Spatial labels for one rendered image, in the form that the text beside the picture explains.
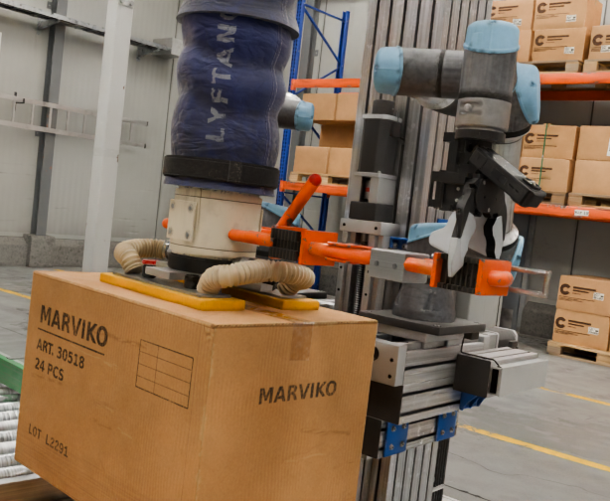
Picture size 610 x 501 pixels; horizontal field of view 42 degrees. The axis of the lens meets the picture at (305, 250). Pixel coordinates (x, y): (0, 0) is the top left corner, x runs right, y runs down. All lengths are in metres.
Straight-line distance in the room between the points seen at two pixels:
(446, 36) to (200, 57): 0.85
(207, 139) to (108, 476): 0.63
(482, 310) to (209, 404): 1.27
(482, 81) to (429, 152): 0.97
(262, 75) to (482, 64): 0.49
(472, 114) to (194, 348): 0.55
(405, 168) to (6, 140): 9.92
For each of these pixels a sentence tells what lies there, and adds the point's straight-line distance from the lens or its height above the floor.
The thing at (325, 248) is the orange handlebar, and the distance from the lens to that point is 1.30.
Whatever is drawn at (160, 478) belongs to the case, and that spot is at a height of 0.80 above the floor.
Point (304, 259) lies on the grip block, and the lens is 1.32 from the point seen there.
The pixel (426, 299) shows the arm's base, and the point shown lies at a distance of 1.85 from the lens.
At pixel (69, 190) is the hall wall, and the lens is 12.29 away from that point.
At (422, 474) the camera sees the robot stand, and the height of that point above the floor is 0.55.
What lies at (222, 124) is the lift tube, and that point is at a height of 1.40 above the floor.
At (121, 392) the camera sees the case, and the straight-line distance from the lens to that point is 1.44.
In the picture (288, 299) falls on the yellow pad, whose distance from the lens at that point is 1.49.
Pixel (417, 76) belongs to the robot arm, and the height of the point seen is 1.49.
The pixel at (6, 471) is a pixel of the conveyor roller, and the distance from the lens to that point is 2.13.
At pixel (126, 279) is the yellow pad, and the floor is 1.09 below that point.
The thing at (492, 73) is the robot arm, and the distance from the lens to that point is 1.15.
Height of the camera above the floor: 1.27
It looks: 3 degrees down
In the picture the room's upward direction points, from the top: 6 degrees clockwise
